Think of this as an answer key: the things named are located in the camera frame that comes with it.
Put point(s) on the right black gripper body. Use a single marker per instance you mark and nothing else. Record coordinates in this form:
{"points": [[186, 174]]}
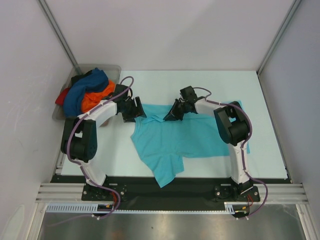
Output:
{"points": [[178, 108]]}

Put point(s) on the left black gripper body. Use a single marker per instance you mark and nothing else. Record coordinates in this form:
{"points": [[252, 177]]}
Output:
{"points": [[129, 106]]}

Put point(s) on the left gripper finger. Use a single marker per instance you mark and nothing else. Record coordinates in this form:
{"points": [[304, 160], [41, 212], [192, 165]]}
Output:
{"points": [[129, 119], [138, 108]]}

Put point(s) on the light blue t-shirt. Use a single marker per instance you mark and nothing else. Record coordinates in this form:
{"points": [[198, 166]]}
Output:
{"points": [[162, 145]]}

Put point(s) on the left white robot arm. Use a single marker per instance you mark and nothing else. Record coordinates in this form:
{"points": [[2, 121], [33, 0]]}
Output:
{"points": [[80, 139]]}

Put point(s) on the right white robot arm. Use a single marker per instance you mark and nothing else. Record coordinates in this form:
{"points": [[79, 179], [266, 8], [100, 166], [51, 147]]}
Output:
{"points": [[233, 125]]}

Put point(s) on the grey plastic tray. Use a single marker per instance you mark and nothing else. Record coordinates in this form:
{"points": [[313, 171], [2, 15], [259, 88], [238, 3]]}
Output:
{"points": [[112, 71]]}

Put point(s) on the dark blue t-shirt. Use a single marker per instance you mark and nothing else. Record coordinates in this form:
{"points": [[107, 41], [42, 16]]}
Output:
{"points": [[96, 82]]}

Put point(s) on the orange t-shirt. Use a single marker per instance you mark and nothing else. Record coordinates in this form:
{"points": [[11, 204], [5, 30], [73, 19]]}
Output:
{"points": [[91, 99]]}

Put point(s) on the black t-shirt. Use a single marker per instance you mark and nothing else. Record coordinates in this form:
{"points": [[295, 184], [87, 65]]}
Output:
{"points": [[76, 78]]}

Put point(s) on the red t-shirt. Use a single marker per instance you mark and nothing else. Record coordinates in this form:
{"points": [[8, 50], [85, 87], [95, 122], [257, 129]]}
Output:
{"points": [[61, 98]]}

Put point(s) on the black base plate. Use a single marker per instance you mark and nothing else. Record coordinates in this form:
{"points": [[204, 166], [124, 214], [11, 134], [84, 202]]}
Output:
{"points": [[183, 194]]}

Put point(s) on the white cable duct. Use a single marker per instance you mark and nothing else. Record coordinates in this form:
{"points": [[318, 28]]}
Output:
{"points": [[105, 208]]}

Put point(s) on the left aluminium corner post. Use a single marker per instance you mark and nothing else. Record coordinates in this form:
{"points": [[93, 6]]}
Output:
{"points": [[46, 10]]}

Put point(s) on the aluminium corner post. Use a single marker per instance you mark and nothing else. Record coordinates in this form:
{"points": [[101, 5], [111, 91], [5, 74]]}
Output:
{"points": [[46, 10], [294, 7]]}

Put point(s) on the right aluminium corner post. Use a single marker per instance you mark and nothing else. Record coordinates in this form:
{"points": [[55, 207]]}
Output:
{"points": [[294, 7]]}

